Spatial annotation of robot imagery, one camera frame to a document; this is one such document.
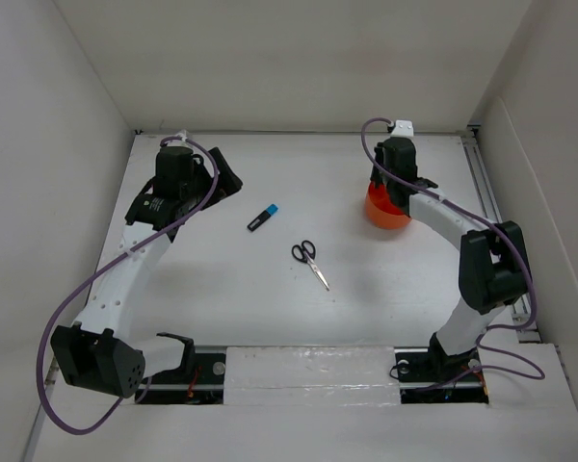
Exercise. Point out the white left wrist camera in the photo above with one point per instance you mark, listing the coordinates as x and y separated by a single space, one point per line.
181 136

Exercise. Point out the black handled scissors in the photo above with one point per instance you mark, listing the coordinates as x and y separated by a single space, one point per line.
305 252

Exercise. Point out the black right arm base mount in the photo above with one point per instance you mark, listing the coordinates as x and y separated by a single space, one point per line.
427 378

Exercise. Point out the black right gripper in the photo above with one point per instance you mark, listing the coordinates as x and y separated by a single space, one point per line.
380 149

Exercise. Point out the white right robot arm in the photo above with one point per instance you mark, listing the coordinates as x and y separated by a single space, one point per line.
493 264

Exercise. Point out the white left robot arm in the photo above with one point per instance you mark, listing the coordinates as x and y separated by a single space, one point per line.
95 353

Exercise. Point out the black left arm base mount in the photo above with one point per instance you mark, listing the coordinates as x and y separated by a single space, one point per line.
201 384

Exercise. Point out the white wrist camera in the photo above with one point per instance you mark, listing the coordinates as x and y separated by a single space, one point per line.
401 128
181 136

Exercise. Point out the orange round desk organizer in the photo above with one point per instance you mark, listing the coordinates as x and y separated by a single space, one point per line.
380 211

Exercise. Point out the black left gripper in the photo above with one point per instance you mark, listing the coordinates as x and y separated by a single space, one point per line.
226 185

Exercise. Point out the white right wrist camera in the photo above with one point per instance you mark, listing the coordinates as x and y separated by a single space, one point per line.
401 128

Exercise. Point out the blue capped black highlighter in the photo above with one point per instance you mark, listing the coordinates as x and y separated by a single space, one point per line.
262 217

